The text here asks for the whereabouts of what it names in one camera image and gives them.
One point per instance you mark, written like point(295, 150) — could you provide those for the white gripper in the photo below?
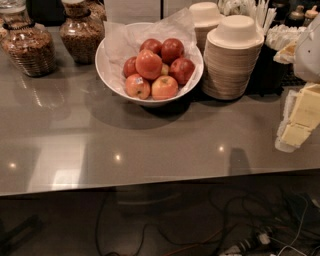
point(309, 56)

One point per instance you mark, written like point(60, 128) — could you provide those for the red apple back right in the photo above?
point(172, 48)

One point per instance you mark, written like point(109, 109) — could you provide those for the yellow red apple front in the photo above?
point(164, 87)

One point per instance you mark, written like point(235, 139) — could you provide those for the small yellow apple middle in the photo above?
point(165, 69)

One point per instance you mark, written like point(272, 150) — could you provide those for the red apple back left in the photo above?
point(152, 44)

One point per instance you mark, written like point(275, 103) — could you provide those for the red apple top centre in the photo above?
point(148, 64)

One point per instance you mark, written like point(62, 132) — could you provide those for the apple with sticker front left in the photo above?
point(137, 87)

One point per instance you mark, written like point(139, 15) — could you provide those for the white ceramic bowl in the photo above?
point(101, 64)

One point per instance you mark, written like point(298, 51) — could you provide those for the black condiment organizer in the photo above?
point(270, 77)

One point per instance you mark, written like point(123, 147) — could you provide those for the white packets in organizer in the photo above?
point(279, 36)

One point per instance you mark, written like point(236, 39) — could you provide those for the dark bottle with cap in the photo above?
point(296, 17)

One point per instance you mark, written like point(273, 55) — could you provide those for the front stack of paper bowls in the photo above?
point(230, 55)

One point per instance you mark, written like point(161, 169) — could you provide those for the white stirrer sticks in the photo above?
point(262, 14)

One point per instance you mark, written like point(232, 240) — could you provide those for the power strip on floor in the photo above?
point(243, 246)

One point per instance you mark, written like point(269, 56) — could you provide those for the white paper liner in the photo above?
point(123, 41)

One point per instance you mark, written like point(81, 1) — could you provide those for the glass jar behind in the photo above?
point(97, 9)

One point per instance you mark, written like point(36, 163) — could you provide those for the glass jar of granola centre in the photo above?
point(82, 32)

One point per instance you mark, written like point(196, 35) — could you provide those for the glass jar of granola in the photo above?
point(82, 32)
point(28, 45)

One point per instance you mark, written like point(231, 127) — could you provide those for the glass jar of granola left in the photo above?
point(28, 45)

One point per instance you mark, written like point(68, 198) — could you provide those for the black chair base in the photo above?
point(13, 239)

